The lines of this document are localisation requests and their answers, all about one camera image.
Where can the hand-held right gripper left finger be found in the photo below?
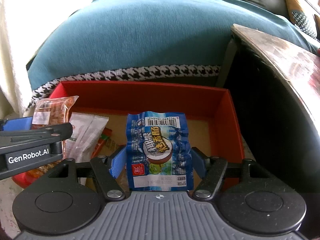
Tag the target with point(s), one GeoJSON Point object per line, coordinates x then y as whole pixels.
{"type": "Point", "coordinates": [117, 162]}

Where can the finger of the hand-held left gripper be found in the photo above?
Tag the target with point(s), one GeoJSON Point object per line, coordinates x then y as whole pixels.
{"type": "Point", "coordinates": [37, 135]}
{"type": "Point", "coordinates": [18, 124]}

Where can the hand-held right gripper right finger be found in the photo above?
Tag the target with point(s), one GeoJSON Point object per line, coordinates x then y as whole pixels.
{"type": "Point", "coordinates": [198, 162]}

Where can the orange green snack packet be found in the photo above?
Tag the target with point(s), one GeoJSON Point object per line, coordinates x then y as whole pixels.
{"type": "Point", "coordinates": [103, 140]}

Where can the clear orange snack packet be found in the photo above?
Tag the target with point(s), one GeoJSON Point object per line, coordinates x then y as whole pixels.
{"type": "Point", "coordinates": [55, 110]}

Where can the blue snack packet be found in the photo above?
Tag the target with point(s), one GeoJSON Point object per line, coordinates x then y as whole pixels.
{"type": "Point", "coordinates": [160, 155]}

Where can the white snack packet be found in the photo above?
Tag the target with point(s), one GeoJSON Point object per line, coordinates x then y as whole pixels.
{"type": "Point", "coordinates": [85, 135]}

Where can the red cardboard box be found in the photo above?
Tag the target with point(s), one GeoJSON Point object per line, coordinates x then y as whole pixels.
{"type": "Point", "coordinates": [150, 97]}

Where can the floral mat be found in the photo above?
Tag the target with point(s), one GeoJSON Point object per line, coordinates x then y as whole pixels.
{"type": "Point", "coordinates": [7, 200]}

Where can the white knit blanket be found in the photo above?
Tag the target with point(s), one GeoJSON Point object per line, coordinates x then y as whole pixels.
{"type": "Point", "coordinates": [12, 55]}

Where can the marble top coffee table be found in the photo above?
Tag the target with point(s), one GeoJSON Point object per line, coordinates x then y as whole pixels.
{"type": "Point", "coordinates": [270, 117]}

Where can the teal blanket with houndstooth trim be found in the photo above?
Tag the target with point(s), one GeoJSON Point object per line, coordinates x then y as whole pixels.
{"type": "Point", "coordinates": [137, 37]}

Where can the yellow patterned cushion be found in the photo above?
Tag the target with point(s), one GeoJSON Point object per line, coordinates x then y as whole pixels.
{"type": "Point", "coordinates": [300, 12]}

